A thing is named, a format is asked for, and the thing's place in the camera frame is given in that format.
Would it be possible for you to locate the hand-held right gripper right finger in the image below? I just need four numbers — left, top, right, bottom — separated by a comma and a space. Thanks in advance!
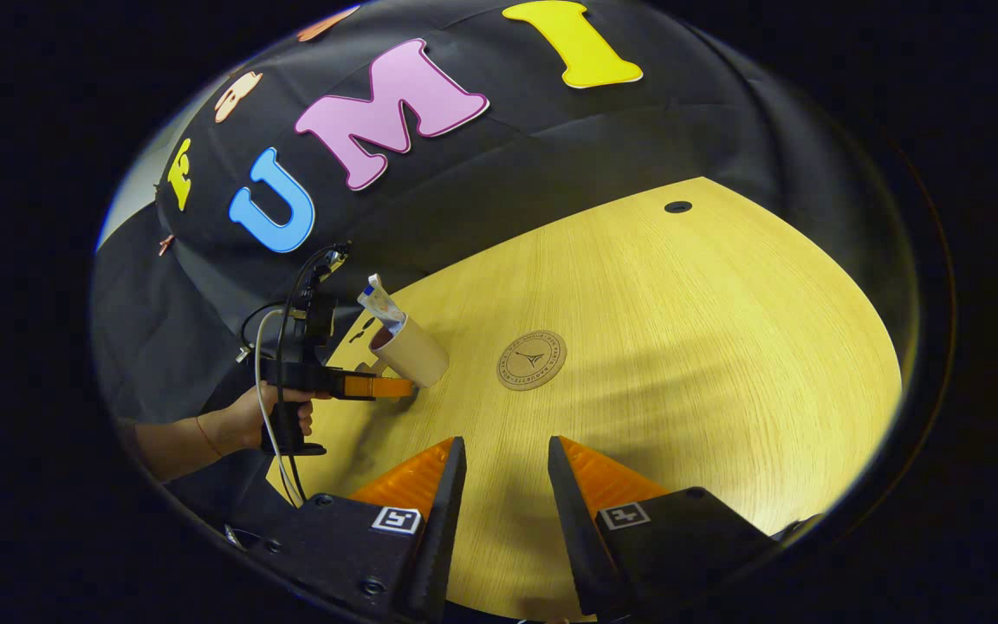
547, 435, 781, 618

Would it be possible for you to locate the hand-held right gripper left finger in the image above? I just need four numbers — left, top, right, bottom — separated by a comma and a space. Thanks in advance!
230, 436, 468, 621

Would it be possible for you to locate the cream cup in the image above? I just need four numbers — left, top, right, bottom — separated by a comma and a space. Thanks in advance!
368, 315, 451, 390

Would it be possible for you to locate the white toothpaste tube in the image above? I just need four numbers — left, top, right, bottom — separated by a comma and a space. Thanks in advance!
357, 274, 407, 337

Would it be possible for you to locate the round brown coaster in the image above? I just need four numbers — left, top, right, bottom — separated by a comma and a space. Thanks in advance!
496, 329, 568, 393

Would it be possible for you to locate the wooden desktop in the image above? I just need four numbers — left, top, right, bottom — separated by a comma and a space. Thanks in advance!
269, 176, 904, 621

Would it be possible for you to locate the black backdrop cloth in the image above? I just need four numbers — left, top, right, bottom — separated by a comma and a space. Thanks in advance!
92, 0, 916, 486

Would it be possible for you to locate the black cable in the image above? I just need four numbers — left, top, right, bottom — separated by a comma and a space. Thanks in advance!
242, 245, 353, 504

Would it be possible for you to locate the white cable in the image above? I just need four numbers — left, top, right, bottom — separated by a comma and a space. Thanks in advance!
254, 308, 305, 510

